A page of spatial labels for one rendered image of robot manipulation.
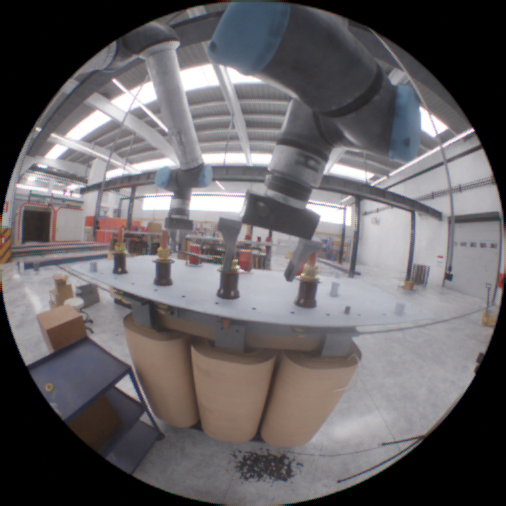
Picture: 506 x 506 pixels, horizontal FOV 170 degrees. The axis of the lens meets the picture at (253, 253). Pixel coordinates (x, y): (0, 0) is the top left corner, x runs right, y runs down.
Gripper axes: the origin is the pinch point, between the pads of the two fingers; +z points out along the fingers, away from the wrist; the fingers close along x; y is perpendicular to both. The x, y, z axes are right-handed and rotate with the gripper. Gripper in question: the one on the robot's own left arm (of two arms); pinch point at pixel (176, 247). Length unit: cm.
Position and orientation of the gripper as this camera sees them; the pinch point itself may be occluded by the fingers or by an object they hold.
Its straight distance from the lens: 82.0
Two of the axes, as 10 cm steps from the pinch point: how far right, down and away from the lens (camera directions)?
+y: 8.2, 1.2, -5.6
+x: 5.7, -0.1, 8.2
